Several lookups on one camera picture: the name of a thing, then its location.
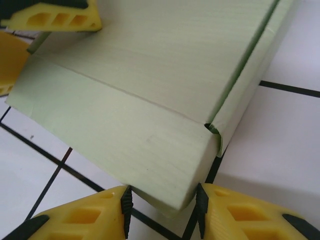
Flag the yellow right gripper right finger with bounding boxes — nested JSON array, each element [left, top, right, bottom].
[[195, 182, 320, 240]]

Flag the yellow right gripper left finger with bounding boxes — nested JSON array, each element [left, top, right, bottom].
[[0, 185, 135, 240]]

